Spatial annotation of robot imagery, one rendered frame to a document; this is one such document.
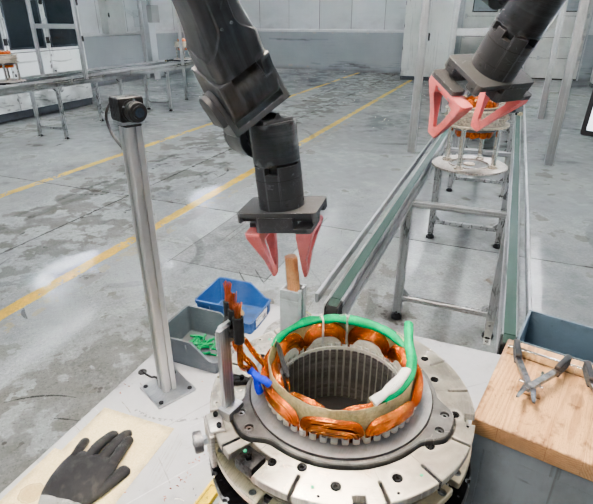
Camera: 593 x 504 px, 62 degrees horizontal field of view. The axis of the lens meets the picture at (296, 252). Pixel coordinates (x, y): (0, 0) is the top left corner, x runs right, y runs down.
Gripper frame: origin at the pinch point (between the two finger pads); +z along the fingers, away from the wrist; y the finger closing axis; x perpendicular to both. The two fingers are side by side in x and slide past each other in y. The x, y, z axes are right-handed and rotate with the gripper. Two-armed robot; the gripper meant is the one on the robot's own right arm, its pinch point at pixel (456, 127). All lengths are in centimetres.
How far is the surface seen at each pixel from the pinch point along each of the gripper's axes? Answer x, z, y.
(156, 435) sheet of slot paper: 6, 65, 41
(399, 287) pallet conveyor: -48, 162, -111
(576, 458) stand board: 41.1, 12.6, 6.4
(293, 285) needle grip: 7.9, 16.9, 25.2
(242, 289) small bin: -27, 78, 6
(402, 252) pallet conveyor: -59, 145, -111
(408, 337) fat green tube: 21.0, 13.4, 16.4
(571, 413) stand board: 37.2, 14.8, 0.3
